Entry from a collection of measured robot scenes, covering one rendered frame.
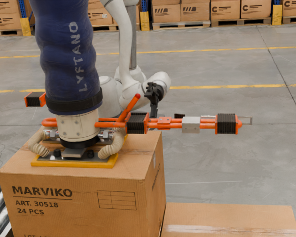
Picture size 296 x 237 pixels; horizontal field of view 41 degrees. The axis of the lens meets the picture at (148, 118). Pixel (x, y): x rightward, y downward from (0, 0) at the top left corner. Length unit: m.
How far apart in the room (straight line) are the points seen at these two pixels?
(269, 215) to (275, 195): 1.09
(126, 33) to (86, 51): 0.55
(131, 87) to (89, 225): 0.73
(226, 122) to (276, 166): 1.91
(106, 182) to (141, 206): 0.16
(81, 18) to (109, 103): 0.86
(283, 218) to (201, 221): 0.37
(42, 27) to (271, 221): 1.27
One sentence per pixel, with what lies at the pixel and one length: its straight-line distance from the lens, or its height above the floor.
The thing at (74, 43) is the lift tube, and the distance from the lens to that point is 1.46.
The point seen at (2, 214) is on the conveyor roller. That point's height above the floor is 0.55.
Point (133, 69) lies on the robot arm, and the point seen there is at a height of 1.06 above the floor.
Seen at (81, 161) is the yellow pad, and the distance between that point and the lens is 1.58.
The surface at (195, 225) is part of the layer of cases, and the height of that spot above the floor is 0.54.
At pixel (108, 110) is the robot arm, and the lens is 2.25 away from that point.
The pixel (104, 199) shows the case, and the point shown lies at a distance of 1.56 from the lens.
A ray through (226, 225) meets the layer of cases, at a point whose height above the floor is 0.54.
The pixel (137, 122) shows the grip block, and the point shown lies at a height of 1.10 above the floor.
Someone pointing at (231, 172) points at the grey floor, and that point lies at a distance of 3.27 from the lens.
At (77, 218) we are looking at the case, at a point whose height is 0.74.
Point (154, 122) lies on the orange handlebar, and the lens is 1.55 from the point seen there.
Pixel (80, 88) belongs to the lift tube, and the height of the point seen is 1.25.
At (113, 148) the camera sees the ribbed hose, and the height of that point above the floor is 1.01.
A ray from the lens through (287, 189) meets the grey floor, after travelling 3.12.
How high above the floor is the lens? 1.73
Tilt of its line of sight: 24 degrees down
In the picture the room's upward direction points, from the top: 5 degrees counter-clockwise
